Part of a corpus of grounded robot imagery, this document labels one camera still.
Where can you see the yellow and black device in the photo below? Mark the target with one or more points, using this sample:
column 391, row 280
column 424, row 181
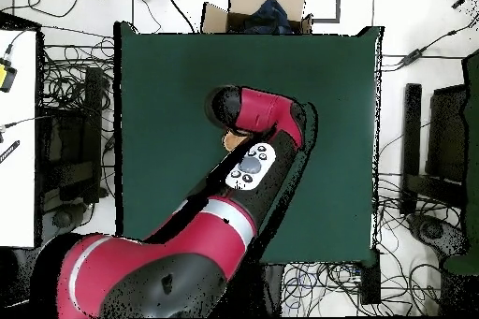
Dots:
column 5, row 75

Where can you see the black slotted bar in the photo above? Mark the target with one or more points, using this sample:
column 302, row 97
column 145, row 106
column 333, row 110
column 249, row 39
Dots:
column 9, row 151

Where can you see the black floor stand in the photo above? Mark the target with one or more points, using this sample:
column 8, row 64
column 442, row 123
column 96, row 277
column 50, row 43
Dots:
column 71, row 147
column 411, row 128

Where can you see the blue jeans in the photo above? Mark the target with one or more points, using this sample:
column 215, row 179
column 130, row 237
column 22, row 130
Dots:
column 271, row 16

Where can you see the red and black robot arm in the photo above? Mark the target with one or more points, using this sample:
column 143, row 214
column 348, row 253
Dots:
column 179, row 251

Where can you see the dark green table cloth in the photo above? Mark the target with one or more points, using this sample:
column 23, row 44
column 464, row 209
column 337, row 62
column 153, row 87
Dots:
column 168, row 109

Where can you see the dark green cloth cover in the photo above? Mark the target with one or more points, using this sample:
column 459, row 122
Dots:
column 472, row 147

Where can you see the tan terry towel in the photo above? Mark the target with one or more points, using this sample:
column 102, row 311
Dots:
column 234, row 141

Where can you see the black power strip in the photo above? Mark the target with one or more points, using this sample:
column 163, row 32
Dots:
column 370, row 285

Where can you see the white desk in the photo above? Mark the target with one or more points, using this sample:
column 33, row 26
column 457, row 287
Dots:
column 17, row 184

